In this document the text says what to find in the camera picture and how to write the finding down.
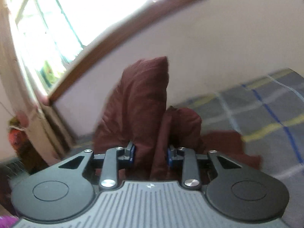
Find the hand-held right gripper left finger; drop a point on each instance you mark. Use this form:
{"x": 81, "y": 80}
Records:
{"x": 132, "y": 157}

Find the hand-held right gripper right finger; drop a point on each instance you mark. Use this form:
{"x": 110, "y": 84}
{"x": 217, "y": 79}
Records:
{"x": 169, "y": 159}

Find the maroon puffer jacket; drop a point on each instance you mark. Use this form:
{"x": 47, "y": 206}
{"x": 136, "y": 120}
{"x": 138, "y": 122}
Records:
{"x": 140, "y": 104}

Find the bed with grey plaid sheet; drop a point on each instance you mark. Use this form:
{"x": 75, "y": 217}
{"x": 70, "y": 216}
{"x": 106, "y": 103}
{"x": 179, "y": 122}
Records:
{"x": 261, "y": 114}

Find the orange red bundle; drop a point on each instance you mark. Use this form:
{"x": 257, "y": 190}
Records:
{"x": 17, "y": 137}

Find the floral cream curtain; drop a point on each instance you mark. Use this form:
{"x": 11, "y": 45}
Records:
{"x": 14, "y": 87}

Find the purple cloth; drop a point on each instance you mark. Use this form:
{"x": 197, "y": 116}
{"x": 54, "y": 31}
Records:
{"x": 7, "y": 221}

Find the wooden framed window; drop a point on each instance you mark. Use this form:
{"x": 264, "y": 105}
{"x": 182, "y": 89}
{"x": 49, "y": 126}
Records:
{"x": 95, "y": 11}

